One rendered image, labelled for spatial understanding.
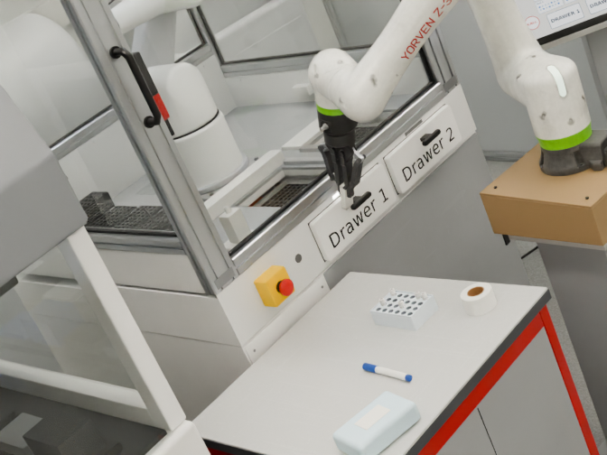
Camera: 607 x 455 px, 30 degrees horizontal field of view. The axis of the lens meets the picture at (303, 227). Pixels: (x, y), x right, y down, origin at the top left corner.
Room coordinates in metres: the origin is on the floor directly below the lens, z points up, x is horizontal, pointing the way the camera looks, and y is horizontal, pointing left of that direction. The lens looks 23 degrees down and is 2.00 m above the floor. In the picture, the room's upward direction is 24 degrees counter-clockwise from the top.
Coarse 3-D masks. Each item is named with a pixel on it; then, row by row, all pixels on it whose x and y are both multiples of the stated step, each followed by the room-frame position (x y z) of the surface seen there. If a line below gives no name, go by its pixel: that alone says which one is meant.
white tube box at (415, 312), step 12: (396, 300) 2.24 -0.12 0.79; (408, 300) 2.21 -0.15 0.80; (420, 300) 2.19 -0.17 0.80; (432, 300) 2.18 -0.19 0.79; (372, 312) 2.23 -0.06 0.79; (384, 312) 2.20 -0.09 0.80; (396, 312) 2.19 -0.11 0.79; (408, 312) 2.16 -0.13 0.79; (420, 312) 2.15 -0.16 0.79; (432, 312) 2.17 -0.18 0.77; (384, 324) 2.21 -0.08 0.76; (396, 324) 2.18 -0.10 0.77; (408, 324) 2.15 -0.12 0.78; (420, 324) 2.14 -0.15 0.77
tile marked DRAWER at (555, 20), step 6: (570, 6) 2.95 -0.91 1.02; (576, 6) 2.95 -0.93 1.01; (552, 12) 2.96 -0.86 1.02; (558, 12) 2.96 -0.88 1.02; (564, 12) 2.95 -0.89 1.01; (570, 12) 2.94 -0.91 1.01; (576, 12) 2.94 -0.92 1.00; (582, 12) 2.93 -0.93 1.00; (552, 18) 2.95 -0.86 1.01; (558, 18) 2.95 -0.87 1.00; (564, 18) 2.94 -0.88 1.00; (570, 18) 2.93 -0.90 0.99; (576, 18) 2.93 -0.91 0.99; (552, 24) 2.94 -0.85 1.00; (558, 24) 2.94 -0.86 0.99; (564, 24) 2.93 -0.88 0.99
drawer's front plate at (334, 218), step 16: (368, 176) 2.65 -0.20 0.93; (384, 176) 2.68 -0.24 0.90; (384, 192) 2.67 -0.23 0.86; (336, 208) 2.56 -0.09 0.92; (368, 208) 2.62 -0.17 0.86; (384, 208) 2.65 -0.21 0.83; (320, 224) 2.52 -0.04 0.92; (336, 224) 2.55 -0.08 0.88; (352, 224) 2.58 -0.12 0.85; (368, 224) 2.61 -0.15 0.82; (320, 240) 2.51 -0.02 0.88; (336, 240) 2.54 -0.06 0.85; (352, 240) 2.57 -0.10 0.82
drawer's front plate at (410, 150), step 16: (448, 112) 2.87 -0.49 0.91; (432, 128) 2.82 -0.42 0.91; (400, 144) 2.75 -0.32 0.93; (416, 144) 2.77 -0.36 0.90; (432, 144) 2.81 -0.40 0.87; (448, 144) 2.85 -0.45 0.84; (400, 160) 2.73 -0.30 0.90; (416, 160) 2.76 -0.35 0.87; (432, 160) 2.80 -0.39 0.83; (400, 176) 2.71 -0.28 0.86; (416, 176) 2.75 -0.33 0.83; (400, 192) 2.71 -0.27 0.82
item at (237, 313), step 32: (448, 96) 2.91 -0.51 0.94; (416, 128) 2.81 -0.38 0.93; (384, 160) 2.72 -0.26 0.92; (288, 256) 2.46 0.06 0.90; (320, 256) 2.52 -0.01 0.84; (128, 288) 2.59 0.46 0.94; (256, 288) 2.39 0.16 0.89; (160, 320) 2.54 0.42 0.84; (192, 320) 2.43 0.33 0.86; (224, 320) 2.33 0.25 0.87; (256, 320) 2.36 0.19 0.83
